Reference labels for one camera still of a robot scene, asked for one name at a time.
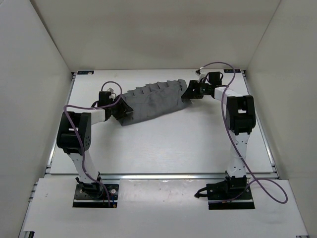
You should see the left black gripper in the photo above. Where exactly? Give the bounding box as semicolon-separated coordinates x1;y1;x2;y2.
108;95;133;120

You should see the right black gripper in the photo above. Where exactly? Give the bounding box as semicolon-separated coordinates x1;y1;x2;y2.
181;81;211;100

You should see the grey pleated skirt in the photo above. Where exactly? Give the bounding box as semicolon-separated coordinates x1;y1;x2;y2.
118;79;191;126

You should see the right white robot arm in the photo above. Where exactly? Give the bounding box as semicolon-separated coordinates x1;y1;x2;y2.
181;70;256;199

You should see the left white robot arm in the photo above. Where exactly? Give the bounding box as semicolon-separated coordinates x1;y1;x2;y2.
56;90;133;199

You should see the right blue corner label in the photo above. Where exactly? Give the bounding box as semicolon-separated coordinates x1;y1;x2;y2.
223;69;241;73

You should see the blue corner label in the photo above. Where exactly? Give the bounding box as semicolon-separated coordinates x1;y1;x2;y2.
223;69;241;73
77;70;94;75

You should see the left blue corner label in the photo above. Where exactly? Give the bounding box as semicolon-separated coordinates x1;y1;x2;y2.
77;70;94;75

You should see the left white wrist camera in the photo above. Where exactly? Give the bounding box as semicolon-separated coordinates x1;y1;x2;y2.
106;88;117;99

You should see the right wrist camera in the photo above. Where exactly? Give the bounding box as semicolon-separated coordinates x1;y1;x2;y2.
195;69;207;81

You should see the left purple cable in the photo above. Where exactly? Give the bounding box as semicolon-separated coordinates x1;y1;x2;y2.
63;81;122;208

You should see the purple cable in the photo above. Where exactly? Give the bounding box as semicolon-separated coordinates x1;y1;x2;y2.
197;61;289;205
63;81;122;208

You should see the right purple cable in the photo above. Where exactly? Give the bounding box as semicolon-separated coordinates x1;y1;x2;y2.
197;61;289;205

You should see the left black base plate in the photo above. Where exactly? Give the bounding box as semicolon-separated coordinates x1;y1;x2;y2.
72;183;119;209

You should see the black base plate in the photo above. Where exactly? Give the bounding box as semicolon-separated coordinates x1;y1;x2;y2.
72;183;119;209
194;179;255;210

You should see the aluminium front rail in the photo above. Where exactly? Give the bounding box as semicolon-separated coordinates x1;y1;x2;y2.
44;169;278;180

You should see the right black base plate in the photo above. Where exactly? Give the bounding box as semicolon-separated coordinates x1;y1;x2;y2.
194;179;255;210

